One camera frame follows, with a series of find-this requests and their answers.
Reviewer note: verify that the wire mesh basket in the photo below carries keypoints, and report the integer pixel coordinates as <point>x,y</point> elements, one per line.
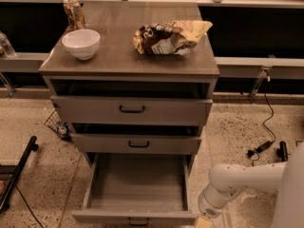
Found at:
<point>60,128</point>

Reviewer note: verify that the grey top drawer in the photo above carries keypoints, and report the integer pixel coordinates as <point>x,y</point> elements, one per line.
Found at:
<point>102,110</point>

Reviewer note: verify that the grey drawer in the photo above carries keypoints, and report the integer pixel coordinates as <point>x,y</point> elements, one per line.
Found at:
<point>138,190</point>
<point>102,110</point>
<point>142,144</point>

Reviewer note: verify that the crumpled chip bag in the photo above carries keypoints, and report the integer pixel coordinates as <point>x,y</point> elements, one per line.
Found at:
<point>174,37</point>

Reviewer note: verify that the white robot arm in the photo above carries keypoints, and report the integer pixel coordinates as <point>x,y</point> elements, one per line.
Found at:
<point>227,181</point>

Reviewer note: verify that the grey bottom drawer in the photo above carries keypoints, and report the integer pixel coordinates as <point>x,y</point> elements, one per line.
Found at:
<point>138,190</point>

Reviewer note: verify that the clear plastic bottle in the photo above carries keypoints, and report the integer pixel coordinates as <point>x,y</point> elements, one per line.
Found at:
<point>6,45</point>

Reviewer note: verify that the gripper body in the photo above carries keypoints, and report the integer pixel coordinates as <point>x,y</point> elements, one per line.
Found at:
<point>207,209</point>

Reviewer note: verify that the white ceramic bowl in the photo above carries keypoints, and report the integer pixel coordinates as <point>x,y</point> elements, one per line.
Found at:
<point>82,43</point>

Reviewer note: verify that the grey middle drawer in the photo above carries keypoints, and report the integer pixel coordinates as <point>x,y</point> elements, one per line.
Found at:
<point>142,144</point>

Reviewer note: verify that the grey drawer cabinet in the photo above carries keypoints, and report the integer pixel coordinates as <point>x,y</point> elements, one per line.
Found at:
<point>117,70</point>

